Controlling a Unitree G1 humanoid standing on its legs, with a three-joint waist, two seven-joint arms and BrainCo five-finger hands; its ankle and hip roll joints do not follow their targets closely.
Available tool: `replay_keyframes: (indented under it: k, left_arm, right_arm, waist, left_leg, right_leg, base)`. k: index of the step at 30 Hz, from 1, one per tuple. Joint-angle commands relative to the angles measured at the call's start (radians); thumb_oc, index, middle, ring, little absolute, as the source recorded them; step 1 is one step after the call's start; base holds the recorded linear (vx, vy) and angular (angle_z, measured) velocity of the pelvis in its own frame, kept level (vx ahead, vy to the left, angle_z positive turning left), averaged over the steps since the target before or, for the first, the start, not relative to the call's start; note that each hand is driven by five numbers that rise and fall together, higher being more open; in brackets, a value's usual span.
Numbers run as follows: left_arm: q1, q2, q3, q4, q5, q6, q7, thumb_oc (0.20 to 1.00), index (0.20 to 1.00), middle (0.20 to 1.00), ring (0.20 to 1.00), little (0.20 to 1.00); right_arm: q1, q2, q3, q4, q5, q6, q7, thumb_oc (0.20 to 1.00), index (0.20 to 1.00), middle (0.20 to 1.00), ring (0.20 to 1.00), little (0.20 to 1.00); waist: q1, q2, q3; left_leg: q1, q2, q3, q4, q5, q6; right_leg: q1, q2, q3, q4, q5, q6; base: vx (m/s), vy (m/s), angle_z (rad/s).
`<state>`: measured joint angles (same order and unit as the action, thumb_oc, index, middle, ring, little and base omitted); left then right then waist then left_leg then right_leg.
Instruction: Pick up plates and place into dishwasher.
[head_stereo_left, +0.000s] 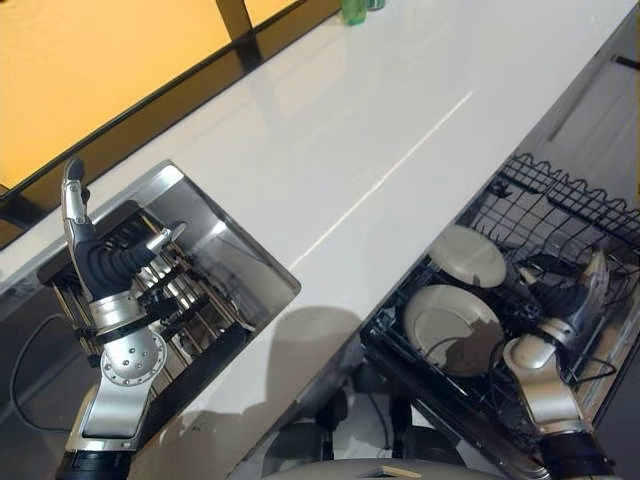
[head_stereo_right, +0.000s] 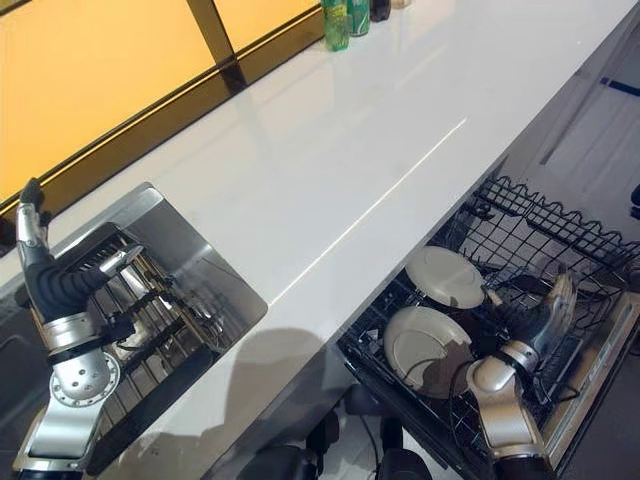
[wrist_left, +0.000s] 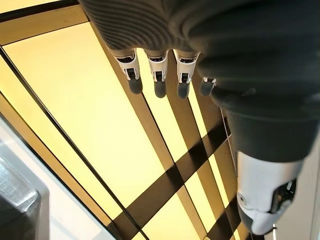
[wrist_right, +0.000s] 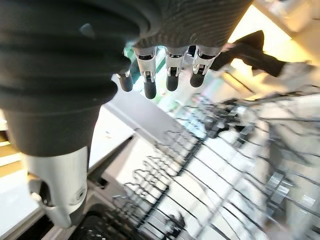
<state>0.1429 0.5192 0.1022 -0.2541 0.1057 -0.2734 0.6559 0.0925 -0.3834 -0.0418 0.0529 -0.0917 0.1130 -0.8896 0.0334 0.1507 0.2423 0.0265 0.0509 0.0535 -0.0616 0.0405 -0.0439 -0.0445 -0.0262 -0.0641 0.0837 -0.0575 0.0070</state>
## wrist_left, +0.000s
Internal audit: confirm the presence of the left robot hand black cloth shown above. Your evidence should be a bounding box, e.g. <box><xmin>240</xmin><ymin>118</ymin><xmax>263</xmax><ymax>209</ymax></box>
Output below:
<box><xmin>78</xmin><ymin>0</ymin><xmax>320</xmax><ymax>236</ymax></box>

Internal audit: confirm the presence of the wide yellow wooden cabinet door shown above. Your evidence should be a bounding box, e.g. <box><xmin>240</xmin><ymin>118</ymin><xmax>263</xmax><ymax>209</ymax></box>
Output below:
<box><xmin>0</xmin><ymin>3</ymin><xmax>208</xmax><ymax>240</ymax></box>

